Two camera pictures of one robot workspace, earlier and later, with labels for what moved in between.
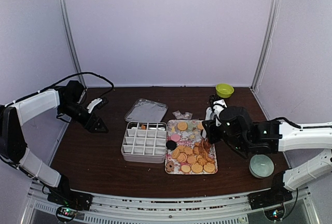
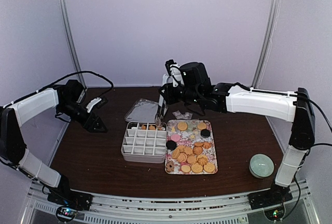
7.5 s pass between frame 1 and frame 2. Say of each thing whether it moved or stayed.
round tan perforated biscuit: stayed
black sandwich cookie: stayed
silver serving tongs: moved
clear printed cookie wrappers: stayed
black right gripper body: moved
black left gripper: stayed
